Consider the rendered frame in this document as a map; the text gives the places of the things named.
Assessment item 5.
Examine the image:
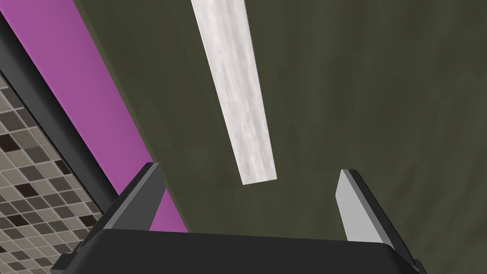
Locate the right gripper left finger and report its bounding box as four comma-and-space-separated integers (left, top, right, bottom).
89, 162, 167, 235

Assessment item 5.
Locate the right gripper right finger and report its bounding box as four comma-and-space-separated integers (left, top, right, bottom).
335, 169, 397, 249

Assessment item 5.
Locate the olive green cupboard door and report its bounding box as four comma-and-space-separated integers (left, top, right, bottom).
72, 0, 487, 274

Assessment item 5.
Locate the purple cupboard panel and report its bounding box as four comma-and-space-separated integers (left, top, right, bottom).
0, 0, 189, 234

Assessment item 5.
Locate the pale grey bar handle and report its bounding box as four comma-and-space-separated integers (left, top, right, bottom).
190, 0, 278, 186

